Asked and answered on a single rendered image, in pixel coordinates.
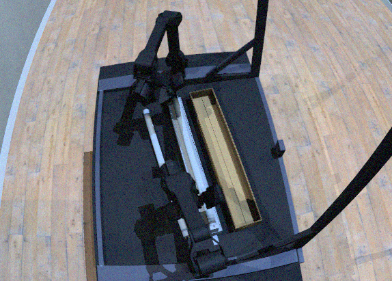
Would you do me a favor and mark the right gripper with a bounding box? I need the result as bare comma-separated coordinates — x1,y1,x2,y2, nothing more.
141,72,186,106

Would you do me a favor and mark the white fluorescent tube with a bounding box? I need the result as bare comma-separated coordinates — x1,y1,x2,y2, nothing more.
172,96,216,226

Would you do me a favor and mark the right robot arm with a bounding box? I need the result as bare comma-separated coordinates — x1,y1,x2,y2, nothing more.
132,10,188,106

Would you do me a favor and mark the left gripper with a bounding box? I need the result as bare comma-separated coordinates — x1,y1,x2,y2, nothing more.
165,184,225,222

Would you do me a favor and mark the long narrow brown open cardboard box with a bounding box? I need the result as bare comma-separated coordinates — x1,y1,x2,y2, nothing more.
189,88,262,232

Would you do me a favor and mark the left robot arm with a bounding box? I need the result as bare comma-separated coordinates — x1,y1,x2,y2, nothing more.
160,159,229,279

